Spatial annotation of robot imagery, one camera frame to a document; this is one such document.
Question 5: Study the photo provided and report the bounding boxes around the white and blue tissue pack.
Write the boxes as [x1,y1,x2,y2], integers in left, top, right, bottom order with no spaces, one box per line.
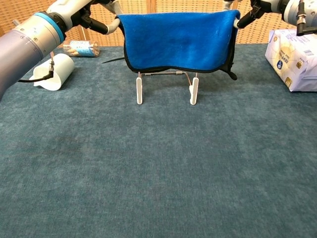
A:
[264,28,317,93]

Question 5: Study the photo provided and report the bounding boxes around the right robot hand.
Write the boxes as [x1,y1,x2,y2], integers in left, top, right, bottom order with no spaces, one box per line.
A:
[221,0,280,30]

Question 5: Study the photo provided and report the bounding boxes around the teal table cloth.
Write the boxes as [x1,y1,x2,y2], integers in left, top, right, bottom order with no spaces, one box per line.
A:
[0,43,317,238]

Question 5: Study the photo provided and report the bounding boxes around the woven folding screen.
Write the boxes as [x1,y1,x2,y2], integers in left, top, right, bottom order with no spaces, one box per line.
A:
[0,0,317,50]

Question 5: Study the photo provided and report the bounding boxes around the clear jar with blue label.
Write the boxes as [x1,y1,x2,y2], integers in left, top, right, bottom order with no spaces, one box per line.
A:
[62,39,101,58]

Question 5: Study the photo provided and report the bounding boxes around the silver metal rack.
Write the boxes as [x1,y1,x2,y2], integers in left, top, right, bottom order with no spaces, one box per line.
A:
[135,70,200,105]

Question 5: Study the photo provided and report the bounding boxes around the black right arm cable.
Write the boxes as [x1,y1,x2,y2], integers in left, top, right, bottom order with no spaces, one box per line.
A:
[296,1,317,37]

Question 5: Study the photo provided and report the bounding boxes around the blue microfiber cloth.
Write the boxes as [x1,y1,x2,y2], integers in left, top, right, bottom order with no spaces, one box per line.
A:
[116,10,241,80]

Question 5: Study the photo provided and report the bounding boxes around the white plastic pitcher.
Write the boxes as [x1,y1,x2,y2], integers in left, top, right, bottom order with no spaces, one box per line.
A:
[29,53,75,91]

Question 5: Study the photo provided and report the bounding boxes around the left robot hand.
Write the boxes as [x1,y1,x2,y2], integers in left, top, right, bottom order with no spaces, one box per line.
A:
[46,0,122,35]

